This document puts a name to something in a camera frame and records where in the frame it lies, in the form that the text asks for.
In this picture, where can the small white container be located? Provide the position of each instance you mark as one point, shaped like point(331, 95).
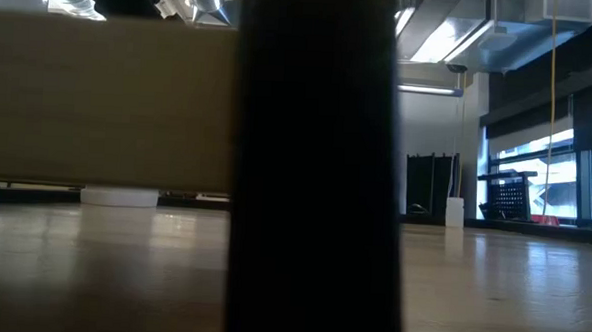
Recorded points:
point(454, 212)

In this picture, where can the black shelf divider panel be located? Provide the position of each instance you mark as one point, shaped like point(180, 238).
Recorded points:
point(320, 187)

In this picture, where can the raised wooden shelf board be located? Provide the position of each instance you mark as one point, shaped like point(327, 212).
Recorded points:
point(104, 97)

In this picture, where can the black cabinet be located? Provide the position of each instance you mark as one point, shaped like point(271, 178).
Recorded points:
point(433, 184)

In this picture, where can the white hexagonal plant pot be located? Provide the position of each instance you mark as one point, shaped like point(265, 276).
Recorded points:
point(119, 197)

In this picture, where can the black perforated cart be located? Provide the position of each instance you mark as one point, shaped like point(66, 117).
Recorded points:
point(510, 198)

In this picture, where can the red floor object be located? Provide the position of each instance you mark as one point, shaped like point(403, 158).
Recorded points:
point(545, 220)

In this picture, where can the dark dome ceiling camera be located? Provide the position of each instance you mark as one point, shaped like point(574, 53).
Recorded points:
point(456, 69)

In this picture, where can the large silver ceiling duct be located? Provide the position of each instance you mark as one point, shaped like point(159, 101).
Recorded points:
point(482, 34)

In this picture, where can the silver ceiling air duct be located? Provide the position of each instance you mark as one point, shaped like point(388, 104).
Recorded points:
point(75, 5)

